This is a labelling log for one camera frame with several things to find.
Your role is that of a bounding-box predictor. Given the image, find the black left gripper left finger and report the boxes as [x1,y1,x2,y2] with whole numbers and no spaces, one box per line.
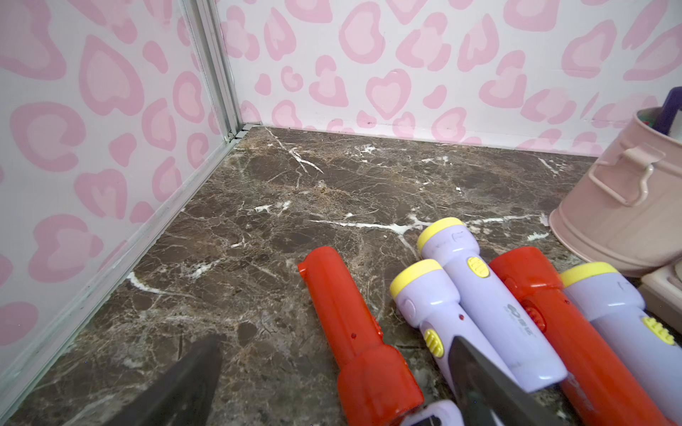
[107,335,222,425]

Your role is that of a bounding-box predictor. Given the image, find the purple flashlight near calculator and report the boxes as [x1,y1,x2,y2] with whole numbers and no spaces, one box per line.
[559,262,681,425]

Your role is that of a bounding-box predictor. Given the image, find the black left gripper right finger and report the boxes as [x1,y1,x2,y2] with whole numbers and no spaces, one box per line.
[449,337,562,425]

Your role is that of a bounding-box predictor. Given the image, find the pink calculator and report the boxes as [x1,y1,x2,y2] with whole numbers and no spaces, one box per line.
[639,259,682,334]

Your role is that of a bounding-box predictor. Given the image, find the red flashlight between purple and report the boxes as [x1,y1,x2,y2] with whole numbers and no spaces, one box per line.
[490,247,672,425]

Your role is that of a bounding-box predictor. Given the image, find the purple marker in bucket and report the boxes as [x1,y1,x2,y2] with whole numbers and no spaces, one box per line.
[653,86,681,137]

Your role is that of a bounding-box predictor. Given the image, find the pink metal pen bucket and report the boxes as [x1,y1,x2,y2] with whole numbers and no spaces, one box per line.
[549,108,681,277]

